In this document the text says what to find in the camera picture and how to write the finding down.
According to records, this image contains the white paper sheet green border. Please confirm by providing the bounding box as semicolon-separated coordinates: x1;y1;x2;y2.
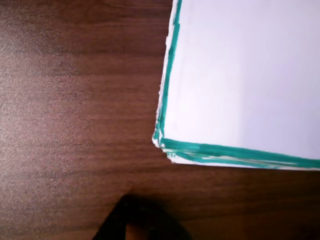
151;0;320;172

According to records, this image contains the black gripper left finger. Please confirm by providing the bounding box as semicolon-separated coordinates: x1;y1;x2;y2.
91;194;138;240

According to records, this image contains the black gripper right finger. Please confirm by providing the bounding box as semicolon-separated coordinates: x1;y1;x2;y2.
132;194;194;240

